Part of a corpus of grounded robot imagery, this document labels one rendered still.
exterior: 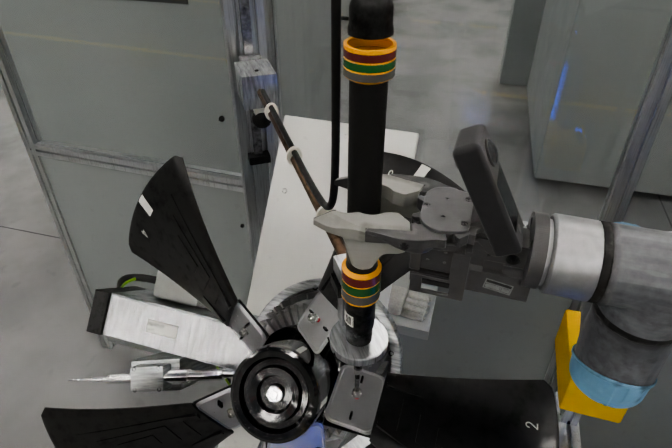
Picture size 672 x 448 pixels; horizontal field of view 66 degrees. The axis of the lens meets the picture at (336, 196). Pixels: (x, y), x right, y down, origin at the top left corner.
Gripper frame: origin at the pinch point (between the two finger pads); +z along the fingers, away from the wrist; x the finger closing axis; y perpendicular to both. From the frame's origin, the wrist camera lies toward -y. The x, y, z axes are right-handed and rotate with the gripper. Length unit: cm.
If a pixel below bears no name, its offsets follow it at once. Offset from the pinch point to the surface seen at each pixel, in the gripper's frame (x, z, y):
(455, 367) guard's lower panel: 70, -19, 109
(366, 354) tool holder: -2.6, -4.6, 19.6
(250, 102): 46, 32, 14
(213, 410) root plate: -5.2, 16.0, 36.1
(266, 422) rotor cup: -7.3, 6.8, 31.5
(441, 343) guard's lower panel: 70, -13, 99
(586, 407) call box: 21, -38, 50
